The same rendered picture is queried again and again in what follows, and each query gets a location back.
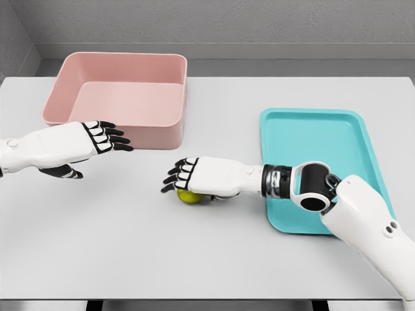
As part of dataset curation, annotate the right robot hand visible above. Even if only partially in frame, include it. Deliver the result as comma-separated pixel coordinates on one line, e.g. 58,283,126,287
160,156,243,202

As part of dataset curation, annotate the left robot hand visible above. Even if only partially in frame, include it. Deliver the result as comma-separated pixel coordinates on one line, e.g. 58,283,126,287
25,121,134,180

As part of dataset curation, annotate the yellow-green tennis ball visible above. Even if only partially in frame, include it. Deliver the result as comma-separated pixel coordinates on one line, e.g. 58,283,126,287
176,189,205,206

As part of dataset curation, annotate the pink basket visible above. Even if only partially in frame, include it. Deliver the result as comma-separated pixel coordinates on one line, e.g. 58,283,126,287
41,51,189,151

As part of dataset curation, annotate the blue tray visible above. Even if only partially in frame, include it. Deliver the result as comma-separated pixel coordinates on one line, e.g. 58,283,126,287
259,108,397,236

